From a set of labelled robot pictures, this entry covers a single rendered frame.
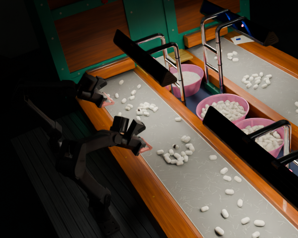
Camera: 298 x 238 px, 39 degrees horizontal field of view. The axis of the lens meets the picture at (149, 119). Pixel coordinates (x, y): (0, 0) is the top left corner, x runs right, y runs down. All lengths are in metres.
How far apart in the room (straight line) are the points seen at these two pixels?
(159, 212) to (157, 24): 1.36
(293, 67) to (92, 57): 1.17
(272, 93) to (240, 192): 0.74
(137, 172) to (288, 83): 1.00
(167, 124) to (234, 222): 0.72
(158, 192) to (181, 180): 0.13
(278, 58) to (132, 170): 1.17
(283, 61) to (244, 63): 0.23
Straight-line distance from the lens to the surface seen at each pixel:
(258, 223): 1.63
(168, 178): 1.85
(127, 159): 1.95
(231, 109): 2.24
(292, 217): 1.64
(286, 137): 1.53
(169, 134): 2.08
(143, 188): 1.79
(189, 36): 2.76
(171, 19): 2.70
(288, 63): 2.54
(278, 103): 2.24
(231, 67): 2.59
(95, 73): 2.55
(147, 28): 2.66
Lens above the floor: 2.00
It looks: 34 degrees down
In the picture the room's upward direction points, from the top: 12 degrees counter-clockwise
